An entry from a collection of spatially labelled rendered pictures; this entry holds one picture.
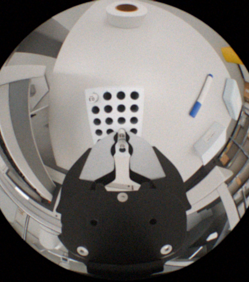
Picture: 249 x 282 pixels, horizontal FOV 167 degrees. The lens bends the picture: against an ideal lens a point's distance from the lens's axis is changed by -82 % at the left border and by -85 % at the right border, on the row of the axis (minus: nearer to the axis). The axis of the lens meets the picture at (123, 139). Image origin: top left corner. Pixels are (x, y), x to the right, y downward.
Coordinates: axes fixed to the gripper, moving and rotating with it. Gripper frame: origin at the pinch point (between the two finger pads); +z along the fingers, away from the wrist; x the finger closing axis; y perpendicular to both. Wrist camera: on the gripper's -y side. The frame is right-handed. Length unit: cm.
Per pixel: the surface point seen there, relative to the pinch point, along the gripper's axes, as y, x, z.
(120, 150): 4.9, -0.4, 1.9
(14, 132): -4.5, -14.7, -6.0
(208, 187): 29, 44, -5
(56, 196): 19.0, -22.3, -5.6
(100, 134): 1.3, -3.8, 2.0
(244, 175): 111, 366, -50
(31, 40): -48, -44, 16
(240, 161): 97, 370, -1
